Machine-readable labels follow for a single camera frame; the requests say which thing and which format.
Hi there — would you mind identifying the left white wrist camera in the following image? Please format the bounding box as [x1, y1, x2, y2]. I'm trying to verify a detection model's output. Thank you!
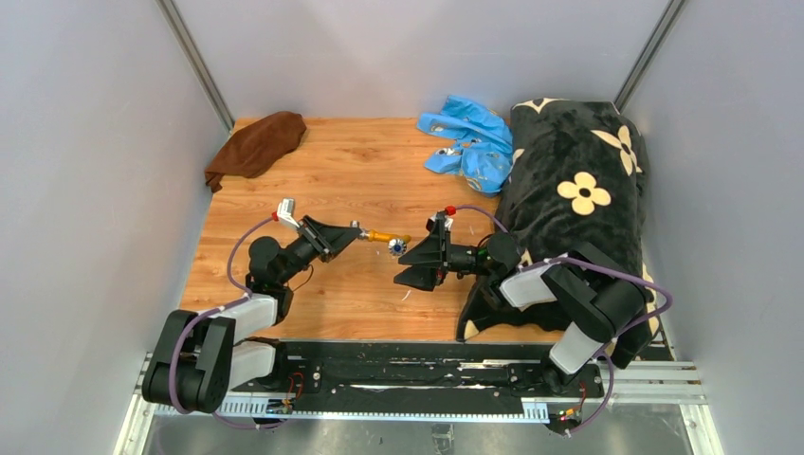
[272, 197, 301, 231]

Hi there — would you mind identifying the aluminium frame rail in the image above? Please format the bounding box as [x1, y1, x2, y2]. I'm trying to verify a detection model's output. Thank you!
[125, 353, 708, 423]

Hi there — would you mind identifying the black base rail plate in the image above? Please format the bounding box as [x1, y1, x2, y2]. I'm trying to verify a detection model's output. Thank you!
[222, 340, 608, 433]

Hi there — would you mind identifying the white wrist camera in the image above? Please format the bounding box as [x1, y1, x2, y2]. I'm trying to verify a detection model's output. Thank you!
[272, 197, 301, 231]
[426, 210, 453, 232]

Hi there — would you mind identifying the brown cloth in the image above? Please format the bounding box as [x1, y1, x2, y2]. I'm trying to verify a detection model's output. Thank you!
[205, 111, 307, 193]

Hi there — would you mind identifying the blue plastic bag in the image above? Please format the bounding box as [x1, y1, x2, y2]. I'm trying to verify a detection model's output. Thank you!
[416, 96, 514, 196]

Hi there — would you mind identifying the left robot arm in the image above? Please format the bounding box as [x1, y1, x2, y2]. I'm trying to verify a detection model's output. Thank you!
[140, 213, 362, 414]

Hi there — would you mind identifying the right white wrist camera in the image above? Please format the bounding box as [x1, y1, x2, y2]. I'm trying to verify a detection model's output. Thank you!
[426, 210, 453, 232]

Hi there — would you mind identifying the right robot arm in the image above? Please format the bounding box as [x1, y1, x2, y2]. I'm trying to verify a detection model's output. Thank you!
[393, 210, 651, 395]

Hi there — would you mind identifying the black floral blanket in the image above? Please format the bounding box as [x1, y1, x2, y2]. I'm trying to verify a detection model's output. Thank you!
[495, 98, 655, 368]

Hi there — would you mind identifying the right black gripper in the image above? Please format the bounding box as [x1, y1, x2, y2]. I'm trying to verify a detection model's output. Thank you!
[393, 220, 495, 292]

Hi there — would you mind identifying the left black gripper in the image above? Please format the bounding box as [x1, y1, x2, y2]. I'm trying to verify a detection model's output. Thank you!
[277, 215, 360, 285]

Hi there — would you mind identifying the yellow brass water faucet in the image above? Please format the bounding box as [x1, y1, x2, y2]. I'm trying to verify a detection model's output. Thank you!
[359, 229, 411, 257]

